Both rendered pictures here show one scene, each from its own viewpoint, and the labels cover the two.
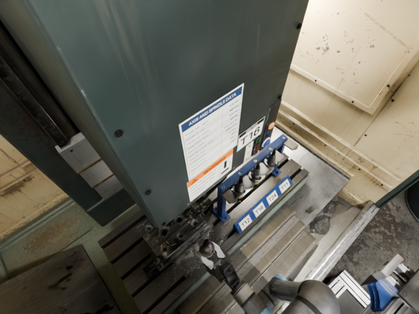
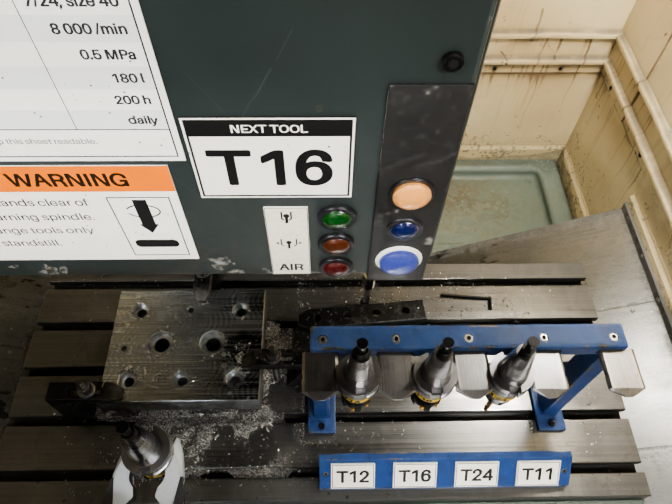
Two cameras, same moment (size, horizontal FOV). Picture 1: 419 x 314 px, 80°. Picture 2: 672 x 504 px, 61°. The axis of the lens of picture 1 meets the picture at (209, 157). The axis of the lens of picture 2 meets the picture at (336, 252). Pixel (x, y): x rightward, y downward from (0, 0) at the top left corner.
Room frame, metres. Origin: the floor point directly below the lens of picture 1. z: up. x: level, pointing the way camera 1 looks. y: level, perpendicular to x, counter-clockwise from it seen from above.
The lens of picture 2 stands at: (0.27, -0.29, 2.00)
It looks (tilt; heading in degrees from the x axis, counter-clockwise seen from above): 57 degrees down; 38
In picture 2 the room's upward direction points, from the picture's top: 1 degrees clockwise
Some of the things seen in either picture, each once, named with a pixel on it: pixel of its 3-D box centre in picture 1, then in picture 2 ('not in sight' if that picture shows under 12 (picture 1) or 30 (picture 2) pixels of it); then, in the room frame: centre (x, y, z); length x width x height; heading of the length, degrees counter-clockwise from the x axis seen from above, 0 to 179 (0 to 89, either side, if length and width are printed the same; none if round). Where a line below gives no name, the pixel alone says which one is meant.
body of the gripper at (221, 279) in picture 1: (228, 276); not in sight; (0.17, -0.06, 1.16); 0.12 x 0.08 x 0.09; 40
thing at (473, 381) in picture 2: (262, 169); (472, 375); (0.63, -0.26, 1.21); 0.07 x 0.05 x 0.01; 40
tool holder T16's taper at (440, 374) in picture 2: (256, 171); (439, 363); (0.60, -0.22, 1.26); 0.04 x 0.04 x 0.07
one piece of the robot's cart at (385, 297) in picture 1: (375, 296); not in sight; (0.10, -0.78, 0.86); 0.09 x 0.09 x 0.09; 34
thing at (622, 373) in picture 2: (291, 144); (622, 373); (0.77, -0.43, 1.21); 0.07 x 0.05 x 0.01; 40
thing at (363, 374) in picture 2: (239, 184); (359, 363); (0.53, -0.13, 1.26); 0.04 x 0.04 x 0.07
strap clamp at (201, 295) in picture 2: not in sight; (206, 278); (0.58, 0.29, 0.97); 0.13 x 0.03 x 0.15; 40
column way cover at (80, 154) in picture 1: (123, 153); not in sight; (0.79, 0.46, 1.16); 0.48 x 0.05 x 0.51; 130
